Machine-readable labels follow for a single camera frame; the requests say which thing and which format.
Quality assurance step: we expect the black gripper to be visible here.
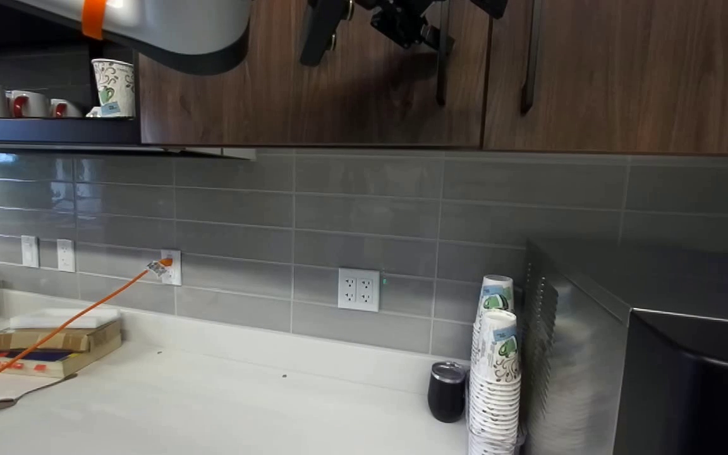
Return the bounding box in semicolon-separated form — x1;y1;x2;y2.
299;0;510;68

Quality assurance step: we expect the tall paper cup stack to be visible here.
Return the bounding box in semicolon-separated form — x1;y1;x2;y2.
473;273;519;357

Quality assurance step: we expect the patterned paper cup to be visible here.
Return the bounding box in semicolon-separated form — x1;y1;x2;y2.
89;55;138;121

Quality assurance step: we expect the white outlet with plug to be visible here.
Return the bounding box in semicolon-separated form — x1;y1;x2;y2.
157;247;185;289

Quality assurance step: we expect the small white mug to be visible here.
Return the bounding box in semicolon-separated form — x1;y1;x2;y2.
47;97;83;121

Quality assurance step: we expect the black tumbler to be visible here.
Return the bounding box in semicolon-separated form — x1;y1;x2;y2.
428;359;469;424

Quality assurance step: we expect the stainless steel appliance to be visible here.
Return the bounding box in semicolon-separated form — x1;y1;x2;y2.
520;238;728;455

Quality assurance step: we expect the short paper cup stack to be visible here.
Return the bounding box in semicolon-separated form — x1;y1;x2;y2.
465;309;524;455

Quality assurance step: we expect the black cabinet door handle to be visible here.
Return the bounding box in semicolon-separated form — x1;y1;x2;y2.
519;0;545;120

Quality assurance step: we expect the white wall outlet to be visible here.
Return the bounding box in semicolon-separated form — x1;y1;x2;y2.
53;238;79;275
17;233;41;271
335;265;382;316

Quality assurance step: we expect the orange wrist strap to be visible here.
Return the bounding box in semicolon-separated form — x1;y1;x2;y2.
79;0;112;43

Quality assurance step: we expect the black open wall shelf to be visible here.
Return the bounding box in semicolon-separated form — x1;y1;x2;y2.
0;0;258;165

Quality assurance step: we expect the orange extension cable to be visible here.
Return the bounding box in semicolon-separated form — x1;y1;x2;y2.
0;256;175;399

